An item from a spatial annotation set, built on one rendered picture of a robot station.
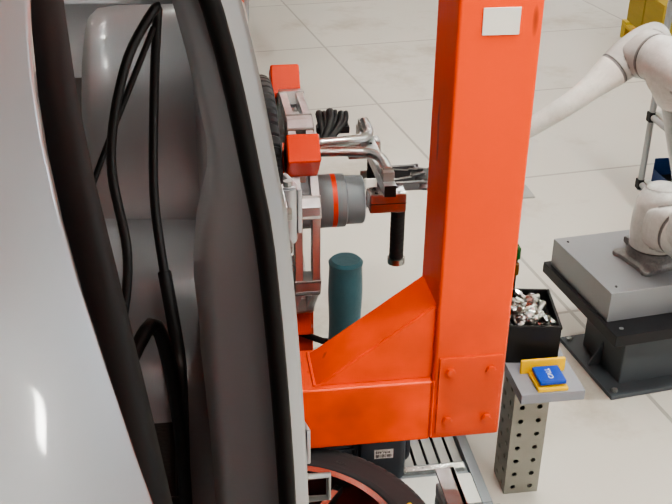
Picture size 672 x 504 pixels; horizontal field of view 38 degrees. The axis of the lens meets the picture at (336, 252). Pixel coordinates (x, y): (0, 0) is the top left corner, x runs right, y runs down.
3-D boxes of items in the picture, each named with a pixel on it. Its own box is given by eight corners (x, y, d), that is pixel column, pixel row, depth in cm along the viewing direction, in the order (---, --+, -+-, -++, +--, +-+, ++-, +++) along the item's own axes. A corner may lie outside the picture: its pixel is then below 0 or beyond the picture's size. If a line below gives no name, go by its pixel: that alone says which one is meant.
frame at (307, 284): (275, 247, 291) (271, 69, 265) (297, 246, 292) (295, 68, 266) (295, 348, 243) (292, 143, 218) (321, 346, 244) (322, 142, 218)
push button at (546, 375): (531, 373, 256) (531, 366, 255) (556, 371, 257) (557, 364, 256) (539, 389, 250) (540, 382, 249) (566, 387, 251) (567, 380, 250)
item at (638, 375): (655, 315, 369) (669, 244, 355) (737, 392, 327) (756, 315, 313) (534, 333, 357) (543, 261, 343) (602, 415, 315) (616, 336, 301)
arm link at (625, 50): (594, 45, 280) (624, 58, 268) (643, 6, 280) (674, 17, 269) (610, 80, 287) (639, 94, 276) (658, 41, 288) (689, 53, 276)
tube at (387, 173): (305, 157, 248) (305, 118, 243) (380, 154, 250) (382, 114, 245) (314, 186, 233) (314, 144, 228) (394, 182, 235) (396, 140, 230)
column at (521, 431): (493, 471, 291) (506, 352, 271) (526, 468, 292) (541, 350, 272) (503, 494, 282) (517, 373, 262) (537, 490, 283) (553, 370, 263)
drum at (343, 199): (280, 215, 264) (279, 167, 257) (358, 211, 266) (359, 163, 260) (285, 239, 251) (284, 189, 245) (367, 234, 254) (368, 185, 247)
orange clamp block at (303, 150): (283, 149, 229) (285, 134, 221) (316, 148, 230) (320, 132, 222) (285, 177, 227) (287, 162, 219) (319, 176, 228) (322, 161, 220)
